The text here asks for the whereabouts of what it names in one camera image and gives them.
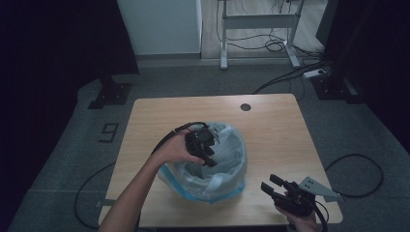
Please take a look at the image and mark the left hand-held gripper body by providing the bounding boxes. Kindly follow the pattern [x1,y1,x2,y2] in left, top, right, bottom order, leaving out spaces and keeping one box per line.
[185,125,221,159]

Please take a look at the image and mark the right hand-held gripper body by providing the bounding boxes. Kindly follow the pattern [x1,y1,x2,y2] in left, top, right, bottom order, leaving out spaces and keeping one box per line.
[274,176,341,218]

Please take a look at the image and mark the white plastic bag blue edge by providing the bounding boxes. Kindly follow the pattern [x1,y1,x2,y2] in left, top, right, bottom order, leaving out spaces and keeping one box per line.
[157,121,249,205]

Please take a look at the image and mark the person's right hand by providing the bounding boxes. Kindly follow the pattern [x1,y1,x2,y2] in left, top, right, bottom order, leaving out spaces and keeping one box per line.
[275,206,318,232]

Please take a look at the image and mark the person's left hand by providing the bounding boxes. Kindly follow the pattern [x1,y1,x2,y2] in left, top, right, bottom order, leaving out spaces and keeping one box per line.
[154,130,206,165]

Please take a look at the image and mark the black stand base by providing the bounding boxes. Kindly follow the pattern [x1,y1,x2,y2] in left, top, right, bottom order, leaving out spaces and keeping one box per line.
[87,74,133,110]
[310,75,366,104]

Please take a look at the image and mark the white power strip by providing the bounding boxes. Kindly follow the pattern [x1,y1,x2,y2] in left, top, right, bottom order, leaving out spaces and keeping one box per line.
[303,68,327,79]

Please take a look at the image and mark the white cabinet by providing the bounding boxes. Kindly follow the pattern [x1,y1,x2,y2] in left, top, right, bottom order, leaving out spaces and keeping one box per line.
[116,0,203,56]

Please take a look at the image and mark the white metal desk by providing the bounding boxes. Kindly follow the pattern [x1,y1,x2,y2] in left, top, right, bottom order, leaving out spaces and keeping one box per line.
[217,0,306,71]

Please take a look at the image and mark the black upright panel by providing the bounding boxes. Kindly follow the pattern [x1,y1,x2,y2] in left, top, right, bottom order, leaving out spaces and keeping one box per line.
[315,0,340,50]

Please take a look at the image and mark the black curtain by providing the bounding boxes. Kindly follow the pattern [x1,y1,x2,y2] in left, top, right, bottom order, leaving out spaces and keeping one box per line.
[0,0,140,182]
[325,0,410,149]

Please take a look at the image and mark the left hand-held gripper cable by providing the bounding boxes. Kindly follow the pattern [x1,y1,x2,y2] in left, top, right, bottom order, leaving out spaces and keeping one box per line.
[150,121,210,157]

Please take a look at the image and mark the hand-held gripper cable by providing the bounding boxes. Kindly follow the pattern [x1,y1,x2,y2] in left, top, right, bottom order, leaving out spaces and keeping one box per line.
[312,199,331,232]
[150,121,210,157]

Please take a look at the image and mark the right hand-held gripper cable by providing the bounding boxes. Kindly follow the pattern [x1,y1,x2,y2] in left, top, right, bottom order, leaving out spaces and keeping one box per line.
[312,199,331,232]

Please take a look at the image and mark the black floor cable loop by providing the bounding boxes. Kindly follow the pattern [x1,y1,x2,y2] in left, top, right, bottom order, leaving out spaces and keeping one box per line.
[73,161,117,230]
[324,153,385,199]

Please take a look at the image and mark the thick black floor cables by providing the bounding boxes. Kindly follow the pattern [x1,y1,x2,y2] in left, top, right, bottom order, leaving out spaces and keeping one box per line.
[251,60,332,96]

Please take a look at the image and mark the thin black cables under desk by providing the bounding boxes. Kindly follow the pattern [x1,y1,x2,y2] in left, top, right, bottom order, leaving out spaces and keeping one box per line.
[215,0,323,55]

